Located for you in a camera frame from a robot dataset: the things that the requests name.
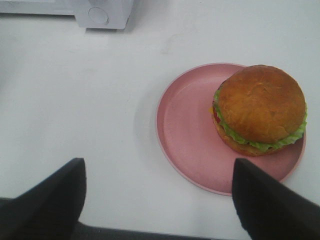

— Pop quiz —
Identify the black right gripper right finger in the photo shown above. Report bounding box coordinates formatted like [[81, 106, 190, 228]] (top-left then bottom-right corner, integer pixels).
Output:
[[231, 158, 320, 240]]

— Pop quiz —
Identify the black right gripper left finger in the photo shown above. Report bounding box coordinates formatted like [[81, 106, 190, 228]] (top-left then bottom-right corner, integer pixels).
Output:
[[0, 158, 87, 240]]

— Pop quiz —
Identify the burger with lettuce and tomato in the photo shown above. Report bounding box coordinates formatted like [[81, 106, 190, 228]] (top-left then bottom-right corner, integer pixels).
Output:
[[211, 65, 308, 157]]

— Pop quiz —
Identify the pink round plate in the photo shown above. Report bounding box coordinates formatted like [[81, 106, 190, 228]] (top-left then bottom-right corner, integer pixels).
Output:
[[156, 63, 305, 195]]

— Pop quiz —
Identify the round white door release button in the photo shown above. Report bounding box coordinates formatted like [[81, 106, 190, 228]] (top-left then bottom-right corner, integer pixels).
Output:
[[88, 7, 109, 25]]

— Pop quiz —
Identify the white microwave oven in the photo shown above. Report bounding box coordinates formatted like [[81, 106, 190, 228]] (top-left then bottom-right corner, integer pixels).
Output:
[[0, 0, 134, 30]]

